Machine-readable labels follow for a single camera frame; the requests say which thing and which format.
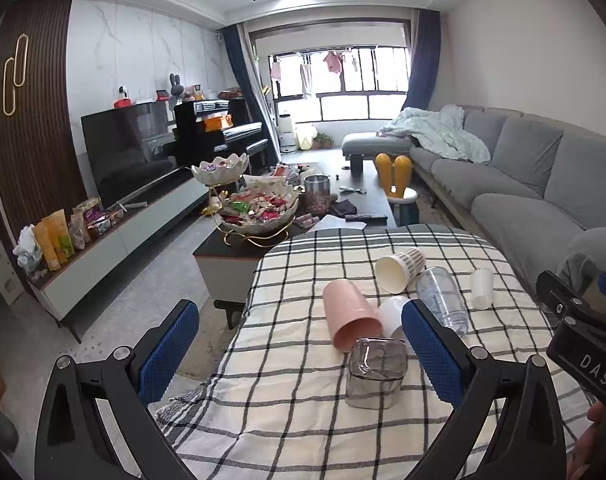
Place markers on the clear plastic cup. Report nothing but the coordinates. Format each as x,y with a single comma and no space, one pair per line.
440,300

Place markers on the white security camera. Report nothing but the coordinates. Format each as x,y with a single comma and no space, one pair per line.
123,91

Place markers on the gold wall ornament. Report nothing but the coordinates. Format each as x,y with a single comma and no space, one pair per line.
14,75

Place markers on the black and white checked tablecloth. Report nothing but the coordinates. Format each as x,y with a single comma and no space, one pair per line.
293,410

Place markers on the dark coffee table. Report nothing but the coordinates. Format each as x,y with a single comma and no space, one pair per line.
368,205

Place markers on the grey square transparent cup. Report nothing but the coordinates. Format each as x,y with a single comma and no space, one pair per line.
373,385

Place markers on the grey rabbit figure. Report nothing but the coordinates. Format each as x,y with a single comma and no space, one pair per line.
176,87

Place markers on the window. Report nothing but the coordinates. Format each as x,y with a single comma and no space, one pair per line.
363,95

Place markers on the white hanging garment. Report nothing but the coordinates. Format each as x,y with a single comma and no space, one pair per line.
306,80

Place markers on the tiered white snack bowl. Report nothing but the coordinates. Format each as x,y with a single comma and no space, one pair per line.
255,215

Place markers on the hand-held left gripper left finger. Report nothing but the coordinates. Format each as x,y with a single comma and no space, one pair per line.
167,355

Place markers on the white TV cabinet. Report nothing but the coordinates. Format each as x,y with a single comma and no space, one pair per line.
133,230

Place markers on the white air purifier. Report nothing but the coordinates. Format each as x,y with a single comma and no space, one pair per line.
286,135

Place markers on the glass jar of nuts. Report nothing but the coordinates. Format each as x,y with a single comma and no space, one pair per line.
316,195

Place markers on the red box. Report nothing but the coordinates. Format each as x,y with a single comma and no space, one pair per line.
123,103

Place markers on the yellow rabbit-ear stool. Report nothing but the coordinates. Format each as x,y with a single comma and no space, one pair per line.
395,175

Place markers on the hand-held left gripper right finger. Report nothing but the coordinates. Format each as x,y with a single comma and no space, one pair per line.
433,355

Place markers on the white paper sheet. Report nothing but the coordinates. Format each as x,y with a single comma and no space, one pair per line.
335,222

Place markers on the pink plastic cup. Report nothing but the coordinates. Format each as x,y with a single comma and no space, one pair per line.
348,315

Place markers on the pink hanging garment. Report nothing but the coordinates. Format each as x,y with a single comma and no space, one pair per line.
333,62

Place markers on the grey sofa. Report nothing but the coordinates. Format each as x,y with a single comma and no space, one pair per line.
523,170

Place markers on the black remote control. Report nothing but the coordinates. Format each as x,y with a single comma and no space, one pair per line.
365,218

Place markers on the white plastic cup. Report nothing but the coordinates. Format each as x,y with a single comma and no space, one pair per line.
392,317

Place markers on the blue curtain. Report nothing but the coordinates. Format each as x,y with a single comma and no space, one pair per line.
424,60
245,75

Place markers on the potted plant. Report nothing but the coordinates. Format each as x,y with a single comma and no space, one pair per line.
324,141

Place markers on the person's right hand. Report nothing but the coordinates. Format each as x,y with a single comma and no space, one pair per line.
605,417

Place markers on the patterned paper cup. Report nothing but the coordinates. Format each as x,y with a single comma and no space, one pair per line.
395,272

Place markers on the orange box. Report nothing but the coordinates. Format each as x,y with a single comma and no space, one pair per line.
217,123

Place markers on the orange snack packets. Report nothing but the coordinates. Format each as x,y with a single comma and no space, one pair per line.
55,240

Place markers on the black cloth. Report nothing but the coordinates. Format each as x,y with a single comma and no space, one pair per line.
343,207

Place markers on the black television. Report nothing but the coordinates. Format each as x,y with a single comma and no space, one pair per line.
128,150

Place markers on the black cup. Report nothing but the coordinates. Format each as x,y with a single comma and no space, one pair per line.
357,164

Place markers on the white plastic bag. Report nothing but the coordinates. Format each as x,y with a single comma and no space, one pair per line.
27,250

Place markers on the small translucent white cup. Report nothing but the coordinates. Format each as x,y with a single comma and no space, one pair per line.
481,290

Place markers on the black piano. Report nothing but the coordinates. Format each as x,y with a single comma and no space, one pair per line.
208,142

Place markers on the light blue blanket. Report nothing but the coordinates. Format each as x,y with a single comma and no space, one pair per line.
443,132

